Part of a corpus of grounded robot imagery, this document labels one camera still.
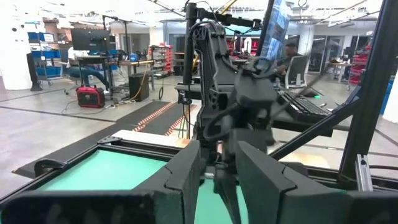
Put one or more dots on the silver aluminium bracket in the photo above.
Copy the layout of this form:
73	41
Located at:
363	174

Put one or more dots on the white office chair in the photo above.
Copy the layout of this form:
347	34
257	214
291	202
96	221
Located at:
297	70

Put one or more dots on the black diagonal frame brace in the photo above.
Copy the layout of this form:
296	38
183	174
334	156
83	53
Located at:
311	133

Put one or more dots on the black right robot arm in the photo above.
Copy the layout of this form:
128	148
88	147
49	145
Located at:
211	62

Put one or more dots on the black keyboard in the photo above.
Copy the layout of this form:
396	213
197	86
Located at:
306	105

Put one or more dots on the black upright frame post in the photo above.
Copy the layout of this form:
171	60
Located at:
370	93

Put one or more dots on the black table edge clamp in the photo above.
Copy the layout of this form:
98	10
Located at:
42	163

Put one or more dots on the black desk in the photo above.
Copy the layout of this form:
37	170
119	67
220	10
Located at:
295	126

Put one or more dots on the black computer tower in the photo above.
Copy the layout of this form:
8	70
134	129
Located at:
139	87

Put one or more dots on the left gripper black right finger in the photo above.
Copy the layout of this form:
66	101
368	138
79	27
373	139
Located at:
270	199

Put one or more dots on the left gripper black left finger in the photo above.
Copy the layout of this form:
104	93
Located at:
174	199

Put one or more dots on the black orange-striped floor mat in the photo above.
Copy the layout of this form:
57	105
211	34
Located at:
168	119
136	115

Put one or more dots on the red and black case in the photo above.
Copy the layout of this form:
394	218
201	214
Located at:
90	97

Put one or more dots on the flat monitor on arm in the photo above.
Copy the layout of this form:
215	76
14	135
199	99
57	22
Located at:
276	31

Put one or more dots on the shelf with red bins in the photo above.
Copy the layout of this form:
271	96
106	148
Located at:
360	59
161	59

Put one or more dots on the wooden top workbench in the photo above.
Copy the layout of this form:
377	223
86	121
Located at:
136	63

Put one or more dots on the person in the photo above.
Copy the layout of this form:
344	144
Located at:
84	73
289	49

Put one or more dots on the black monitor pole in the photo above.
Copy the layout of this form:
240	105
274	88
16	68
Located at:
189	46

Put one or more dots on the shelf with blue bins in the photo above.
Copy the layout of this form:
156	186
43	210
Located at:
46	54

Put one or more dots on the silver corner bracket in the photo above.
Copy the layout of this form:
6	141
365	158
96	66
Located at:
210	175

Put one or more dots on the black computer monitor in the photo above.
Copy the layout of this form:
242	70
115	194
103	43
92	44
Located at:
90	40

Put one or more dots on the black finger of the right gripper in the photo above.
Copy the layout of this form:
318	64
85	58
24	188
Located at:
228	193

